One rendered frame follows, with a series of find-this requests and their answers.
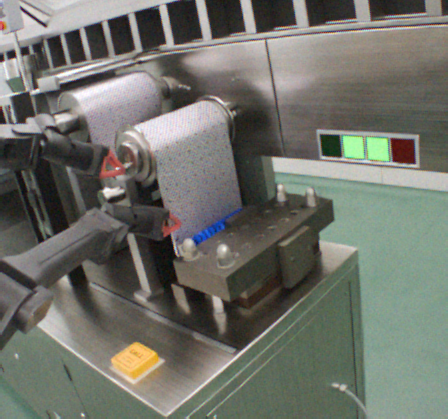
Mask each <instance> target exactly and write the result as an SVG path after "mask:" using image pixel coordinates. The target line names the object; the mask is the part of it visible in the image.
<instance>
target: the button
mask: <svg viewBox="0 0 448 419"><path fill-rule="evenodd" d="M159 362H160V360H159V359H158V356H157V353H156V352H154V351H152V350H150V349H148V348H147V347H145V346H143V345H141V344H139V343H138V342H136V343H135V344H133V345H132V346H129V347H128V348H127V349H125V350H124V351H122V352H121V353H120V354H118V355H116V356H114V357H113V358H112V363H113V366H114V368H115V369H116V370H118V371H119V372H121V373H122V374H124V375H125V376H127V377H128V378H130V379H131V380H133V381H134V380H135V379H136V378H137V377H139V376H140V375H141V374H143V373H145V372H146V371H148V370H149V369H150V368H151V367H153V366H154V365H155V364H158V363H159Z"/></svg>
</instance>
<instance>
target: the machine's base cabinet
mask: <svg viewBox="0 0 448 419"><path fill-rule="evenodd" d="M359 268H360V266H359V261H358V262H357V263H356V264H355V266H354V267H353V268H352V269H351V270H350V271H349V272H348V273H346V274H344V275H343V276H342V277H341V278H340V279H339V280H338V281H337V282H336V283H335V284H334V285H333V286H332V288H331V289H330V290H329V291H328V292H327V293H326V294H325V295H323V296H322V297H321V298H320V299H319V300H318V301H317V302H315V303H314V304H313V305H312V306H311V307H310V308H309V309H308V310H307V311H306V312H305V313H304V314H303V315H302V316H301V317H300V318H299V319H298V320H297V321H296V322H295V323H294V324H292V325H291V326H290V327H289V328H288V329H287V330H286V331H285V332H284V333H283V334H282V335H281V336H279V337H278V338H277V339H276V340H275V341H274V342H273V343H272V344H270V345H269V346H268V347H267V348H266V349H265V350H264V351H263V352H262V353H261V354H260V355H258V356H257V357H256V358H255V359H254V360H253V361H251V362H250V363H249V364H248V365H247V366H246V367H245V368H243V369H242V370H241V371H240V372H239V373H238V374H236V375H235V376H234V377H233V378H232V379H231V380H230V381H228V382H227V383H226V384H225V385H224V386H223V387H222V388H221V389H220V390H219V391H218V392H217V393H214V394H213V395H212V396H211V397H210V398H209V399H208V400H207V401H206V402H204V403H203V404H202V405H201V406H200V407H199V408H198V409H197V410H194V411H193V412H192V413H191V414H190V415H189V416H188V417H186V418H185V419H366V416H365V413H364V412H363V410H362V409H360V407H359V404H357V403H356V402H355V401H354V400H353V399H352V397H350V396H349V395H348V394H346V393H342V392H340V387H341V385H343V384H344V385H348V387H347V390H349V391H350V392H352V393H353V394H354V395H355V397H357V398H358V399H359V400H360V401H361V402H362V404H363V406H364V407H365V408H366V392H365V387H366V383H365V365H364V358H365V356H364V346H363V341H364V336H363V326H362V322H363V316H362V307H361V298H362V297H361V287H360V277H359ZM0 374H1V375H2V376H3V377H4V378H5V380H6V381H7V382H8V383H9V384H10V385H11V386H12V388H13V389H14V390H15V391H17V392H18V393H19V394H20V395H21V396H22V397H23V398H24V399H25V400H26V401H27V402H28V404H29V405H30V406H31V408H32V409H33V410H35V411H36V412H37V413H38V414H39V415H40V416H41V417H42V418H43V419H154V418H153V417H152V416H150V415H148V414H146V413H144V412H143V411H141V410H140V409H138V408H137V407H136V406H134V405H133V404H132V403H130V402H129V401H128V400H126V399H125V398H124V397H122V396H121V395H119V394H117V393H115V392H114V391H113V390H111V389H110V388H109V387H107V386H106V385H105V384H103V383H102V382H100V381H99V380H98V379H96V378H95V377H94V376H92V375H91V374H90V373H88V372H87V371H86V370H84V369H83V368H81V367H80V366H79V365H77V364H76V363H75V362H73V361H72V360H71V359H69V358H68V357H67V356H65V355H64V354H62V353H61V352H60V351H59V350H58V349H57V348H56V347H55V346H54V345H53V344H51V343H50V342H49V341H47V340H46V339H44V338H43V337H42V336H40V335H39V334H38V333H36V332H35V331H34V330H31V331H30V332H29V333H26V334H24V333H22V332H20V331H18V330H17V331H16V333H14V334H13V336H12V338H11V339H10V340H9V341H8V343H7V344H6V346H5V347H4V348H3V349H2V351H1V353H0Z"/></svg>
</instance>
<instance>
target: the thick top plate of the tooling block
mask: <svg viewBox="0 0 448 419"><path fill-rule="evenodd" d="M288 196H289V199H288V200H285V201H276V200H275V196H274V197H273V198H271V199H270V200H268V201H267V202H265V204H262V205H261V206H259V207H258V208H257V211H258V213H256V214H255V215H253V216H252V217H250V218H249V220H246V221H244V222H243V223H241V224H240V225H238V226H237V227H235V228H227V227H225V228H224V229H222V230H221V231H219V232H217V233H215V234H213V236H212V237H210V238H208V239H207V240H205V241H204V242H202V243H201V244H198V245H196V248H197V252H198V253H200V258H199V259H196V260H194V261H185V260H184V257H182V255H179V256H178V258H176V259H175V260H173V264H174V268H175V272H176V276H178V279H179V284H181V285H184V286H187V287H190V288H192V289H196V290H199V291H202V292H204V293H207V294H210V295H212V296H216V297H219V298H222V299H224V300H227V301H230V302H231V301H232V300H235V299H236V298H237V297H238V296H240V295H241V294H242V293H243V292H245V291H246V290H247V289H249V288H250V287H251V286H253V285H255V284H256V283H257V282H258V281H260V280H261V278H262V277H264V276H265V275H266V274H267V273H269V272H271V271H272V270H273V269H275V268H276V267H277V266H279V265H280V259H279V252H278V246H277V245H278V244H279V243H280V242H282V241H283V240H284V238H287V237H288V236H290V235H291V234H292V233H294V232H295V231H296V230H298V229H299V228H300V227H302V226H306V227H310V228H311V236H312V238H314V237H315V236H316V235H317V234H319V233H320V232H321V231H323V230H324V229H325V228H326V227H328V225H329V224H330V223H331V222H333V221H334V212H333V202H332V199H330V198H323V197H318V198H319V201H320V203H319V204H318V205H317V206H314V207H309V206H306V199H305V196H306V195H300V194H293V193H288ZM222 244H225V245H227V246H228V247H229V249H230V252H231V255H233V258H234V260H235V265H234V266H231V267H229V268H219V267H218V259H217V256H218V252H217V251H218V247H219V246H220V245H222Z"/></svg>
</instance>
